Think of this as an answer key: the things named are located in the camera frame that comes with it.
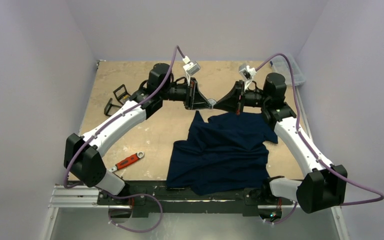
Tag purple cable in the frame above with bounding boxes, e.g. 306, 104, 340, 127
62, 45, 186, 233
254, 52, 384, 226

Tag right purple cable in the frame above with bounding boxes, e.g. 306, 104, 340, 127
254, 52, 384, 226

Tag clear plastic organizer box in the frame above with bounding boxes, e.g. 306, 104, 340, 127
269, 53, 306, 86

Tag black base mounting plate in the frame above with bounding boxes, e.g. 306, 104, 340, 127
62, 178, 325, 220

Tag aluminium rail frame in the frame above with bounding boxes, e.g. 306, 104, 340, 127
40, 186, 350, 240

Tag black display frame far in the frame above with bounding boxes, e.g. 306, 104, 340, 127
113, 84, 131, 105

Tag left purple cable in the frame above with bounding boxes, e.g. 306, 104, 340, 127
62, 45, 186, 233

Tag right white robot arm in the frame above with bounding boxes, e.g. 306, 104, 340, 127
213, 72, 348, 214

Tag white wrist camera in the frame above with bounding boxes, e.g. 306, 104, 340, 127
238, 63, 257, 90
182, 55, 201, 85

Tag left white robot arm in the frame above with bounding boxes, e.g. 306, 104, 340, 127
63, 61, 213, 205

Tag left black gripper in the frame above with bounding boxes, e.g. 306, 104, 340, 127
160, 77, 211, 110

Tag red adjustable wrench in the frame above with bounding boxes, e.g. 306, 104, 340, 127
109, 151, 145, 173

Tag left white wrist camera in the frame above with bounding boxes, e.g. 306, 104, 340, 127
182, 55, 201, 85

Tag black display frame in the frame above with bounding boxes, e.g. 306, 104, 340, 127
103, 98, 122, 117
113, 84, 131, 105

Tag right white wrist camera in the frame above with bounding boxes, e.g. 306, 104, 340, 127
238, 63, 257, 90

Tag black display frame near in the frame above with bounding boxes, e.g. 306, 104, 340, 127
103, 98, 122, 117

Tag navy blue t-shirt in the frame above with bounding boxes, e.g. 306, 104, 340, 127
166, 111, 278, 195

